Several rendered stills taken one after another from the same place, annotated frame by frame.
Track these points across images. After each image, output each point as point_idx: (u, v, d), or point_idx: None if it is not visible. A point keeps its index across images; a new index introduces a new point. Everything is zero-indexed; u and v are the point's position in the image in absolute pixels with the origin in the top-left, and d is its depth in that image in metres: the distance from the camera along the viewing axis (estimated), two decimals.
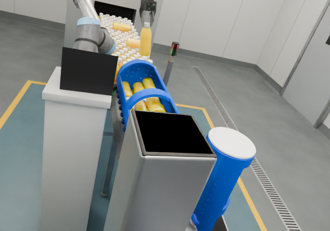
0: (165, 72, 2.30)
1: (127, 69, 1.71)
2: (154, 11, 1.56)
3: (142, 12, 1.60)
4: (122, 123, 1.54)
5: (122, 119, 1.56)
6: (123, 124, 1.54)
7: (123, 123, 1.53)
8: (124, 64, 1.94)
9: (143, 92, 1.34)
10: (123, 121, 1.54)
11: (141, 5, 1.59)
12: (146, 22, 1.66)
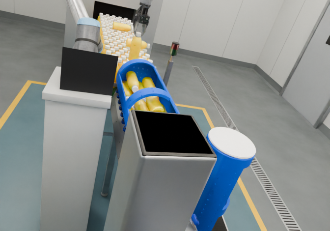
0: (165, 72, 2.30)
1: (127, 68, 1.72)
2: (147, 24, 1.71)
3: (135, 22, 1.74)
4: (123, 123, 1.53)
5: (122, 120, 1.55)
6: (123, 124, 1.53)
7: (124, 122, 1.53)
8: (124, 64, 1.94)
9: (143, 91, 1.35)
10: (123, 120, 1.54)
11: (135, 15, 1.73)
12: (135, 88, 1.58)
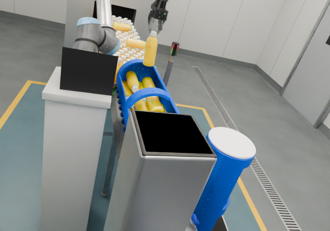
0: (165, 72, 2.30)
1: (127, 68, 1.72)
2: (164, 20, 1.44)
3: (151, 18, 1.48)
4: (123, 123, 1.53)
5: (122, 120, 1.55)
6: (123, 124, 1.53)
7: (124, 122, 1.53)
8: (124, 64, 1.94)
9: (143, 91, 1.35)
10: (123, 120, 1.54)
11: (151, 11, 1.46)
12: (135, 88, 1.58)
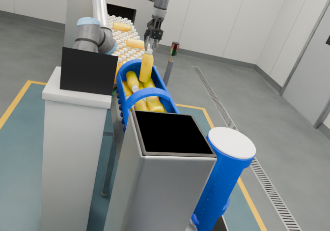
0: (165, 72, 2.30)
1: (127, 68, 1.72)
2: (160, 39, 1.49)
3: (147, 37, 1.53)
4: (123, 123, 1.53)
5: (122, 120, 1.55)
6: (123, 124, 1.53)
7: (124, 122, 1.53)
8: (124, 64, 1.94)
9: (143, 91, 1.35)
10: (123, 120, 1.54)
11: (147, 30, 1.51)
12: (135, 88, 1.58)
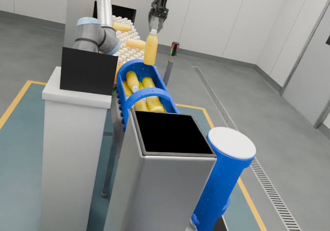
0: (165, 72, 2.30)
1: (127, 68, 1.72)
2: (165, 18, 1.44)
3: (151, 16, 1.47)
4: (123, 123, 1.53)
5: (122, 120, 1.55)
6: (123, 124, 1.53)
7: (124, 122, 1.53)
8: (124, 64, 1.94)
9: (143, 91, 1.35)
10: (123, 120, 1.54)
11: (151, 9, 1.46)
12: (135, 88, 1.58)
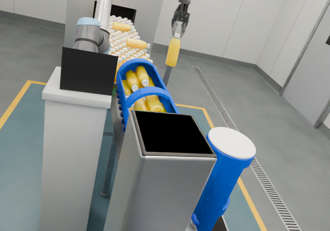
0: (165, 72, 2.30)
1: (127, 68, 1.73)
2: (186, 22, 1.56)
3: (174, 22, 1.61)
4: (124, 123, 1.53)
5: (121, 121, 1.55)
6: None
7: None
8: (176, 35, 1.63)
9: (142, 90, 1.36)
10: (124, 120, 1.54)
11: (174, 15, 1.60)
12: (135, 87, 1.59)
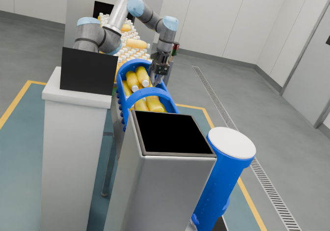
0: None
1: (127, 68, 1.72)
2: (165, 75, 1.33)
3: (151, 72, 1.37)
4: (123, 123, 1.53)
5: (122, 120, 1.55)
6: (124, 123, 1.53)
7: (124, 122, 1.53)
8: None
9: (143, 91, 1.36)
10: (123, 120, 1.54)
11: (151, 64, 1.35)
12: (135, 87, 1.58)
